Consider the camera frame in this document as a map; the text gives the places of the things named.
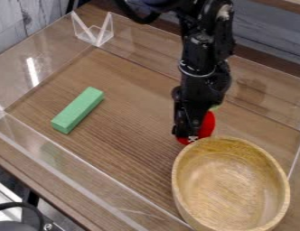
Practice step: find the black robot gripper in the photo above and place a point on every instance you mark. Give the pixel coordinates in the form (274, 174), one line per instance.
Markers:
(195, 96)

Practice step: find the red toy strawberry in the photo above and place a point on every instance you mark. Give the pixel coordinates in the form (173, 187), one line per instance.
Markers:
(205, 130)

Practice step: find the wooden oval bowl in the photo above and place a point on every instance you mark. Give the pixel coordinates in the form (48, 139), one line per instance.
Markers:
(230, 186)

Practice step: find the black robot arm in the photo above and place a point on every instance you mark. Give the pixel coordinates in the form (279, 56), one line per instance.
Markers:
(208, 45)

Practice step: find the green rectangular block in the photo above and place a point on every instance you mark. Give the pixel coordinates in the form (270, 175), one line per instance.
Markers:
(77, 110)

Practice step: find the clear acrylic tray enclosure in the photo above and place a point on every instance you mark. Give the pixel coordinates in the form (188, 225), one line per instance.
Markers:
(105, 173)

